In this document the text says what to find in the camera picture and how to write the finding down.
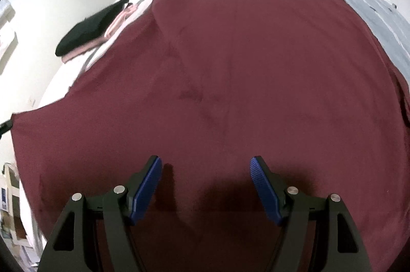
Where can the folded pink garment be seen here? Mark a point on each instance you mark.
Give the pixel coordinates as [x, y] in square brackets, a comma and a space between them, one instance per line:
[119, 21]

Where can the folded black garment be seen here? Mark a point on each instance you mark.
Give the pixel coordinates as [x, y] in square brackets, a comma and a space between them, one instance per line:
[90, 28]

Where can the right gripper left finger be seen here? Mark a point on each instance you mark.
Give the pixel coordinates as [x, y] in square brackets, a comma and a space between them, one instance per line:
[94, 233]

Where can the maroon t-shirt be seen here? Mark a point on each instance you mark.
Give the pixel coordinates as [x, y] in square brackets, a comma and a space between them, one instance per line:
[206, 214]

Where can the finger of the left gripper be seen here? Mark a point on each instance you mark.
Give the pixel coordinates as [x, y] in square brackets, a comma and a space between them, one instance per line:
[5, 127]

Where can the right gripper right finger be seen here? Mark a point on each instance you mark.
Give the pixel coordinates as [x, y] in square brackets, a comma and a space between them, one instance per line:
[316, 234]

